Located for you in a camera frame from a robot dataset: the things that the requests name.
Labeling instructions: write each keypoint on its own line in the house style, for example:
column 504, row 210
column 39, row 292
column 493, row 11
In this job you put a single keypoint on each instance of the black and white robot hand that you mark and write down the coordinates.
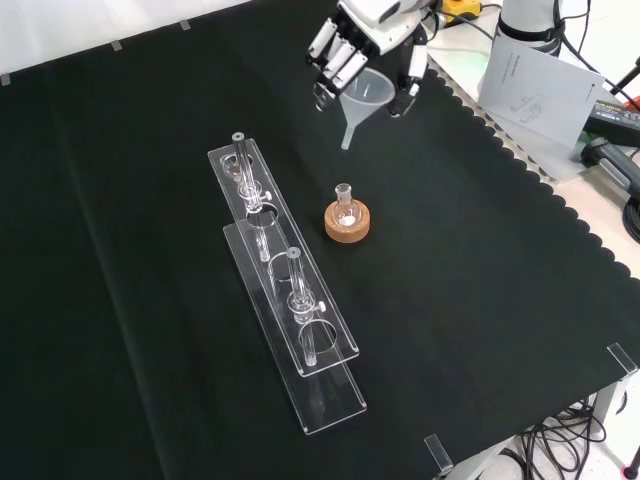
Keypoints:
column 387, row 22

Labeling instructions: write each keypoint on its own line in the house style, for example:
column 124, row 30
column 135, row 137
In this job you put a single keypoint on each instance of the translucent plastic funnel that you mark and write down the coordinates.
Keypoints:
column 371, row 92

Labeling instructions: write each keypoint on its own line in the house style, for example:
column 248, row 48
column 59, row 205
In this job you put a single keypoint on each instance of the small clear glass funnel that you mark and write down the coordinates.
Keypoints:
column 231, row 166

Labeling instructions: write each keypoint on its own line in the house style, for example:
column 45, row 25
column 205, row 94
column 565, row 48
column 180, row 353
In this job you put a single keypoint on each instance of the clear acrylic funnel stand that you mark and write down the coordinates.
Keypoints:
column 300, row 320

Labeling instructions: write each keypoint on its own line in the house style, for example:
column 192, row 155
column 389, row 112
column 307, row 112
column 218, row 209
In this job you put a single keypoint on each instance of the yellow stop button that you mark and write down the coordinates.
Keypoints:
column 460, row 7

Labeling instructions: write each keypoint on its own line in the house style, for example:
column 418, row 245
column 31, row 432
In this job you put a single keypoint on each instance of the white printed paper sheet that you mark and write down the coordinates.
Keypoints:
column 537, row 90

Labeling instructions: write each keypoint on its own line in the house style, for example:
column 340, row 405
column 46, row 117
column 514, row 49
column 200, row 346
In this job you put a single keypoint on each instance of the round-bottom glass flask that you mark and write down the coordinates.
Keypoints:
column 344, row 206

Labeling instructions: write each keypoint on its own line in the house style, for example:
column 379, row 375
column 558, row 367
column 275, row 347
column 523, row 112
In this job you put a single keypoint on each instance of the black tripod leg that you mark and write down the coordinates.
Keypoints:
column 627, row 77

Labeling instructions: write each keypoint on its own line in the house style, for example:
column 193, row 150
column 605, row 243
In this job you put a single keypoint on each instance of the black power adapter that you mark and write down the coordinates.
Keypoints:
column 616, row 116

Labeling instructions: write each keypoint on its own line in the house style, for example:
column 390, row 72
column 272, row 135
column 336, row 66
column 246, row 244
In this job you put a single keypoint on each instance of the black clamp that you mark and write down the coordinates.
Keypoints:
column 612, row 162

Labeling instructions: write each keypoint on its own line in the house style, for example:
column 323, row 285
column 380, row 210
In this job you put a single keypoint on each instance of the black cloth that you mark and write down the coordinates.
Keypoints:
column 150, row 250

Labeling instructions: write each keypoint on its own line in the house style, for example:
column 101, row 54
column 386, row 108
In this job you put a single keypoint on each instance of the clear cloth clip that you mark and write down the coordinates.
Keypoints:
column 438, row 452
column 622, row 357

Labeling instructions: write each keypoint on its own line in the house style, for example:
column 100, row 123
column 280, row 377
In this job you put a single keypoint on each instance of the grey table leg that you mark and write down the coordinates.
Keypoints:
column 607, row 400

